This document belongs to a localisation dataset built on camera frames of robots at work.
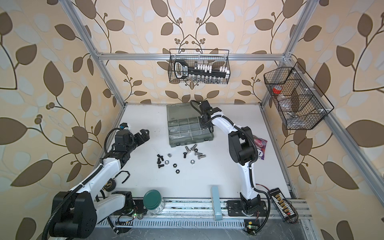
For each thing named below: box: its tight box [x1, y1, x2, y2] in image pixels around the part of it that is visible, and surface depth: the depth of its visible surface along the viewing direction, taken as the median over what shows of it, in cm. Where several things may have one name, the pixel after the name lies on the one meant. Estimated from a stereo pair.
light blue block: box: [211, 185, 223, 221], surface depth 72 cm
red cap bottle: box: [272, 85, 283, 95], surface depth 88 cm
